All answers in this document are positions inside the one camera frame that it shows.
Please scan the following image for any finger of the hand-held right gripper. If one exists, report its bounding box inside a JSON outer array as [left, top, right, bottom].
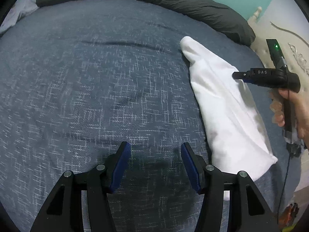
[[232, 70, 256, 83]]

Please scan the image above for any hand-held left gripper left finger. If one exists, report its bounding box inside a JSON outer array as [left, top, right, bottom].
[[30, 141, 132, 232]]

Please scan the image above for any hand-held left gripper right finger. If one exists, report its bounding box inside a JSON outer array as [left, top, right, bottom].
[[181, 142, 278, 232]]

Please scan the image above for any white long-sleeve shirt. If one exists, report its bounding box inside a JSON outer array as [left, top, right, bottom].
[[180, 36, 278, 201]]

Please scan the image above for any person's right hand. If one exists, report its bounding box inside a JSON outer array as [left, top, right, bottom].
[[269, 88, 309, 149]]

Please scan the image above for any cream tufted headboard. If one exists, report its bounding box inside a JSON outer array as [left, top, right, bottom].
[[247, 6, 309, 191]]

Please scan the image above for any bed with blue patterned sheet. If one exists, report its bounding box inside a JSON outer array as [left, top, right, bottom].
[[0, 0, 297, 232]]

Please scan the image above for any floor clutter pile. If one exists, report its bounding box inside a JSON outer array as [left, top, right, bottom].
[[280, 202, 300, 228]]

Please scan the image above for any light grey sheet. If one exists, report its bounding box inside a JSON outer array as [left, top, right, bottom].
[[0, 0, 39, 37]]

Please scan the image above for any black cable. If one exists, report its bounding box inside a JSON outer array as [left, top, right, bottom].
[[276, 145, 294, 225]]

